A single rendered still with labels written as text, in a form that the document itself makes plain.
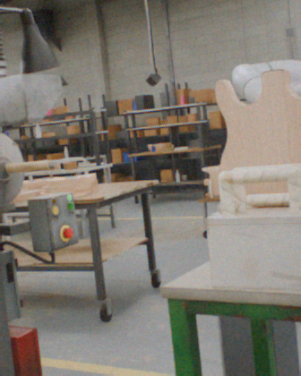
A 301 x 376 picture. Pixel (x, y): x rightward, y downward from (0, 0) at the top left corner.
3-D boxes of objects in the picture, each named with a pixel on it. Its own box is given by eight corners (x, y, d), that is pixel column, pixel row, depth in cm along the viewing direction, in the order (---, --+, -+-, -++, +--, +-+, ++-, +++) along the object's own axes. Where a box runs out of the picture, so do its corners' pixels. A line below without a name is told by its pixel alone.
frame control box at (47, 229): (-4, 269, 239) (-12, 202, 237) (35, 256, 257) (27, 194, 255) (47, 271, 226) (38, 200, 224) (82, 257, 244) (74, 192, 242)
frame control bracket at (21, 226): (3, 235, 228) (2, 226, 228) (38, 226, 244) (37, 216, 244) (11, 235, 226) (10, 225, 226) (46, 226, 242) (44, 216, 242)
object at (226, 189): (219, 217, 151) (216, 179, 150) (225, 215, 154) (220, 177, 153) (232, 217, 149) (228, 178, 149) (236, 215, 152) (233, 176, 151)
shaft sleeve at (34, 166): (6, 174, 209) (4, 165, 208) (13, 172, 212) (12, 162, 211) (48, 171, 200) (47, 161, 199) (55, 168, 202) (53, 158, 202)
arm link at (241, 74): (243, 73, 229) (278, 71, 232) (225, 58, 244) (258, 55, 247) (240, 106, 236) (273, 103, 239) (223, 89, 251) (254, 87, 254)
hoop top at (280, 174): (216, 185, 151) (215, 172, 150) (222, 183, 153) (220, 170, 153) (299, 181, 141) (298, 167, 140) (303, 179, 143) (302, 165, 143)
